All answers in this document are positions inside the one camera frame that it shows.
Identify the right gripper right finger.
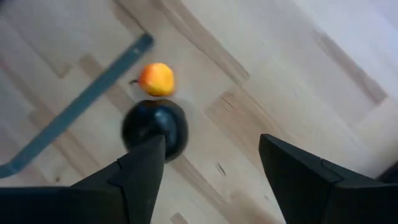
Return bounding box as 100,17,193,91
259,133,379,224

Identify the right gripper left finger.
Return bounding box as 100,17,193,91
71,135,166,224

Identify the dark purple plum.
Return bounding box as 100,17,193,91
121,98,190,163

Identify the small orange fruit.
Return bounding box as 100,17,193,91
129,62,177,97

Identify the grey perforated metal shelf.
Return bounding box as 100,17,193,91
0,32,155,180

